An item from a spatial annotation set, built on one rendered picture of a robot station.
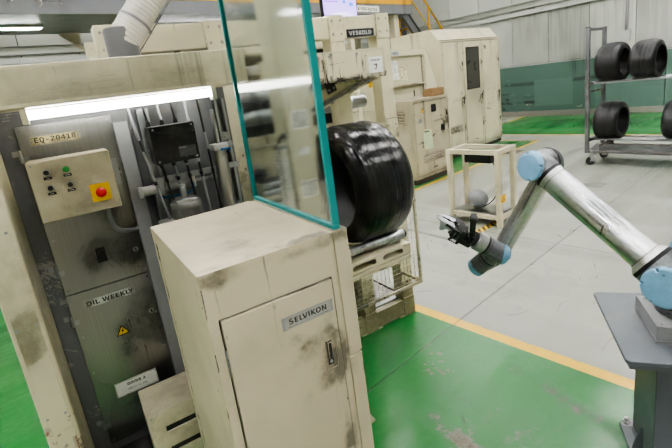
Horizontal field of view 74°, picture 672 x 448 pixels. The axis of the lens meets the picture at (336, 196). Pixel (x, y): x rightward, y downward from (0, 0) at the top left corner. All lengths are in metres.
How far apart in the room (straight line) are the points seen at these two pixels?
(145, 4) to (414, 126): 5.06
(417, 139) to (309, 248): 5.57
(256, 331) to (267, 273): 0.14
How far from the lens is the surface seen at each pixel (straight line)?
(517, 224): 2.20
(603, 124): 7.27
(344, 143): 1.90
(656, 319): 2.02
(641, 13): 13.06
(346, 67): 2.28
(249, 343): 1.13
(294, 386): 1.25
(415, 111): 6.57
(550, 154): 1.97
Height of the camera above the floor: 1.64
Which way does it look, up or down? 14 degrees down
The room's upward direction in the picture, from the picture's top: 8 degrees counter-clockwise
